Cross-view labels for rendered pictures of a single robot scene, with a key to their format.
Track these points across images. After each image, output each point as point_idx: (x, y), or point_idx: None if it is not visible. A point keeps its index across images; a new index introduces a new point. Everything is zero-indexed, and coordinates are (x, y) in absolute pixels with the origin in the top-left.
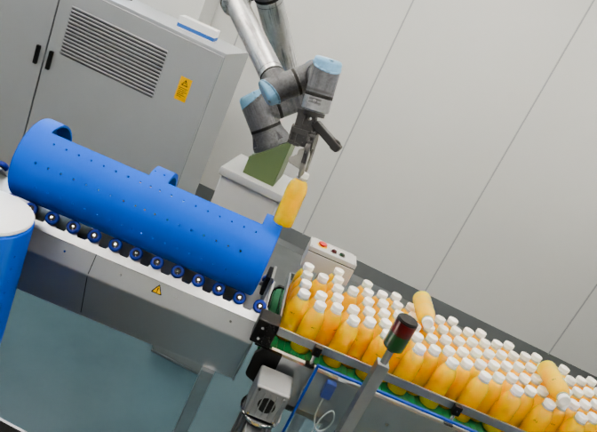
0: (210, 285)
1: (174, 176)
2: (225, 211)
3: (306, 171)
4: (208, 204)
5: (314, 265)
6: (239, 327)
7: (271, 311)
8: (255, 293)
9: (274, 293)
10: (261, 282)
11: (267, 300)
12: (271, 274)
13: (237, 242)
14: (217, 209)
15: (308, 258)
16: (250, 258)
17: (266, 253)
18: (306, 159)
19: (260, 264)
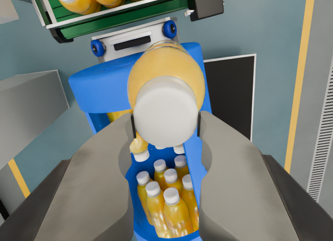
0: None
1: (171, 240)
2: (193, 156)
3: (130, 118)
4: (199, 178)
5: None
6: (178, 39)
7: (123, 20)
8: (127, 49)
9: (78, 33)
10: (103, 53)
11: (129, 29)
12: (137, 39)
13: (207, 102)
14: (197, 165)
15: (2, 8)
16: (204, 71)
17: (198, 54)
18: (269, 177)
19: (201, 52)
